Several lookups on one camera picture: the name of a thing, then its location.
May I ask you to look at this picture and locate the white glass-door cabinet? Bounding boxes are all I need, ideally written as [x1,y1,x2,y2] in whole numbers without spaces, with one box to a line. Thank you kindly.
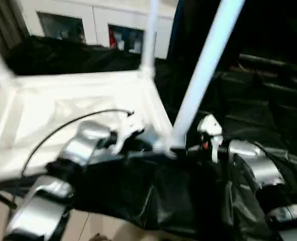
[20,0,177,60]

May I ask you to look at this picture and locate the white blue carton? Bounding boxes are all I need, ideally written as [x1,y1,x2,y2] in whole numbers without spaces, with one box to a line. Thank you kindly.
[133,37,143,53]

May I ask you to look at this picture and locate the black left wrist camera cable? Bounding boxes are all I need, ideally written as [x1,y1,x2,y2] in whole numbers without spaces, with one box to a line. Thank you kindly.
[20,109,136,177]

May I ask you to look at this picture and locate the black metal stand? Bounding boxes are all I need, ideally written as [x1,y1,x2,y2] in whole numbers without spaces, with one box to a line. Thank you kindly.
[0,184,18,209]

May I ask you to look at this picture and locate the grey curtain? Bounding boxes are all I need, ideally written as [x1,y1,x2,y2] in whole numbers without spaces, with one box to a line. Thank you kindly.
[0,0,30,55]

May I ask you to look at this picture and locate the white plastic table top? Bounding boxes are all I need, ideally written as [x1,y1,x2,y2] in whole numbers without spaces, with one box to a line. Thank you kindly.
[0,69,177,184]

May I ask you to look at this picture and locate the black metal rod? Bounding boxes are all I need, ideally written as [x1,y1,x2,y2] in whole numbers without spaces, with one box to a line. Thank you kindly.
[238,54,297,73]

